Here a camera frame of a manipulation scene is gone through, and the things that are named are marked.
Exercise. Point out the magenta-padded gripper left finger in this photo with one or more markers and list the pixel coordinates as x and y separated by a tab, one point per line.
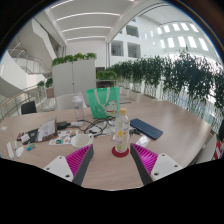
78	161

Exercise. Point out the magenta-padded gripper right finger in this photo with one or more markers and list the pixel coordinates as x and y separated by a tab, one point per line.
150	161

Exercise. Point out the clear lemon drink bottle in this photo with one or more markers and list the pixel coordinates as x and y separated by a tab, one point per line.
122	133

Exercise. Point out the clear plastic water bottle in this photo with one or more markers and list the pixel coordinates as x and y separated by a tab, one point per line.
78	108

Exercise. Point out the colourful sticker sheet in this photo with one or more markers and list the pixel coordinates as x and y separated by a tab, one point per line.
63	137

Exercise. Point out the flat round red coaster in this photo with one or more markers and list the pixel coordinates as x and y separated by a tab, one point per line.
120	153

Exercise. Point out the black charger block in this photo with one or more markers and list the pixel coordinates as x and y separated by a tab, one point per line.
61	125

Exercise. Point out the black notebook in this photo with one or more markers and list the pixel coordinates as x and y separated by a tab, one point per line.
43	130

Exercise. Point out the small teal item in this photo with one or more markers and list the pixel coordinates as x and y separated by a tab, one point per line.
30	146

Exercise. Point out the white printed card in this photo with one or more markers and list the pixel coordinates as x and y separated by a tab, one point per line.
25	137

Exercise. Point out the white chair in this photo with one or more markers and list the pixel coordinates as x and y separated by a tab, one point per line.
66	101

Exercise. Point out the green tote bag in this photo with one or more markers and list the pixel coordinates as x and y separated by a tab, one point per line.
103	102

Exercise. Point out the black chair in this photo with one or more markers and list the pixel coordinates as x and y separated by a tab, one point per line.
28	107

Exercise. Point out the brown planter with plants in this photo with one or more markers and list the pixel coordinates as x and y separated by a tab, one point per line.
46	86

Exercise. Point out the white planter cabinet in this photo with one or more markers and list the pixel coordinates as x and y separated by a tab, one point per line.
74	78

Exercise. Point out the row of potted trees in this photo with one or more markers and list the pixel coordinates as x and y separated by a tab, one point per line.
166	75

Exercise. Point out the glass railing wooden handrail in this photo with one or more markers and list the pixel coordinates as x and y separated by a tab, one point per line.
13	100

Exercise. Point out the ceiling light strips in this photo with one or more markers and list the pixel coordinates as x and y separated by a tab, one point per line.
86	25

